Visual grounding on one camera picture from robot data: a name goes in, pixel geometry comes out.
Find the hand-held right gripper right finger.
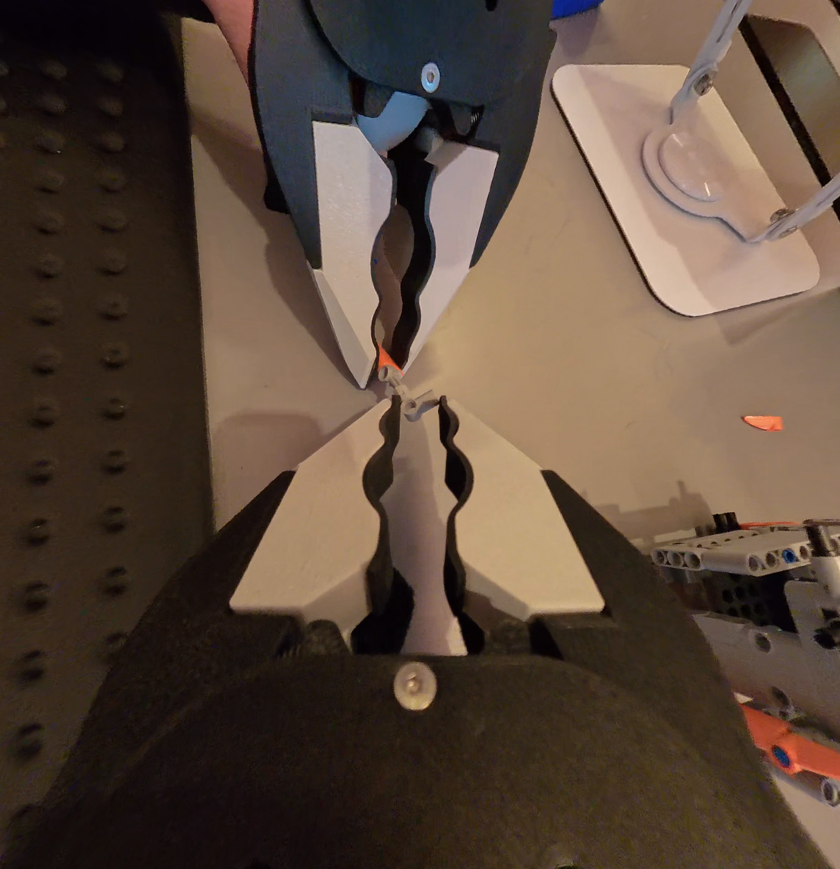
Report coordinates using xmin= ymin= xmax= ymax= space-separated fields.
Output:
xmin=435 ymin=396 xmax=607 ymax=655

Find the black dimpled panel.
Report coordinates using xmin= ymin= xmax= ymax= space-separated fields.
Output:
xmin=0 ymin=14 xmax=214 ymax=856

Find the white book stand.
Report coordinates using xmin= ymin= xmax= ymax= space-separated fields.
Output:
xmin=551 ymin=0 xmax=840 ymax=318

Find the toy building-block model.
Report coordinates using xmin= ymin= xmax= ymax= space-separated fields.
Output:
xmin=649 ymin=516 xmax=840 ymax=809

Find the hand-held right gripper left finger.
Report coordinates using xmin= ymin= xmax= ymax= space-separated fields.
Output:
xmin=227 ymin=396 xmax=414 ymax=655

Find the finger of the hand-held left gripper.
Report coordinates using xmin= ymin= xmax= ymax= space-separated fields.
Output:
xmin=391 ymin=140 xmax=500 ymax=365
xmin=309 ymin=119 xmax=398 ymax=391

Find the person's left hand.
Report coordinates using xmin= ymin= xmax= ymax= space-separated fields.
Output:
xmin=210 ymin=0 xmax=257 ymax=80

